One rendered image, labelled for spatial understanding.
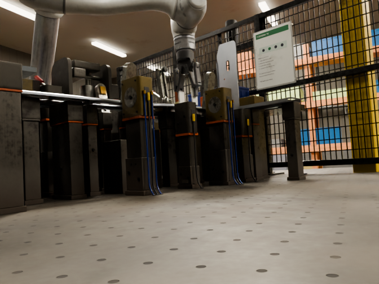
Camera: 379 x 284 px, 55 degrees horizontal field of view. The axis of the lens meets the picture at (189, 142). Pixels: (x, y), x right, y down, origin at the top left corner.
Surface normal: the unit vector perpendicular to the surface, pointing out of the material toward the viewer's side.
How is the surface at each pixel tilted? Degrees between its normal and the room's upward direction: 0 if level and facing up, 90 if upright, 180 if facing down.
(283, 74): 90
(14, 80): 90
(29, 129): 90
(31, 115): 90
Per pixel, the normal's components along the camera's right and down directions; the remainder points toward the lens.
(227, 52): -0.69, 0.00
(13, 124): 0.72, -0.08
